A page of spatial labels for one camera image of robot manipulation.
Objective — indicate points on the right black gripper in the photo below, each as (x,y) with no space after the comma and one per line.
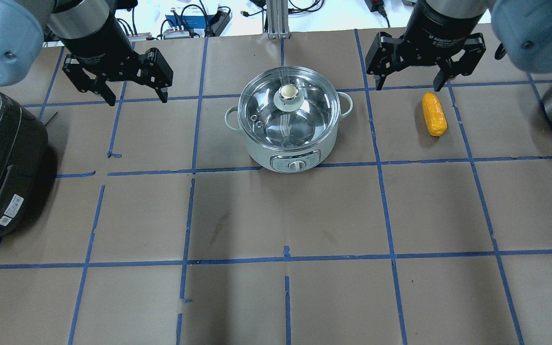
(441,29)

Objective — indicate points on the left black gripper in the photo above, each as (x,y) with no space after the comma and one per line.
(97,39)

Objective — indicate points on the yellow corn cob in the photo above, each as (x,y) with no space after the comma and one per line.
(435,118)

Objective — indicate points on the glass pot lid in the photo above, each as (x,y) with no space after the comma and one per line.
(290,108)

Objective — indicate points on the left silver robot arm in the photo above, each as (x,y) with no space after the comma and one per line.
(23,23)

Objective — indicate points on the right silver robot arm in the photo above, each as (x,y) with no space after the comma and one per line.
(523,28)

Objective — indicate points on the pale green electric pot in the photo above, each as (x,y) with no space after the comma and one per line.
(283,162)

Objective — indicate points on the blue electronics box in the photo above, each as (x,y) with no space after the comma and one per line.
(192,14)

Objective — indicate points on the black rice cooker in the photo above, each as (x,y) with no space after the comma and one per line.
(3,163)

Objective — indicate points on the aluminium frame post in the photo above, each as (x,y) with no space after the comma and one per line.
(277,19)

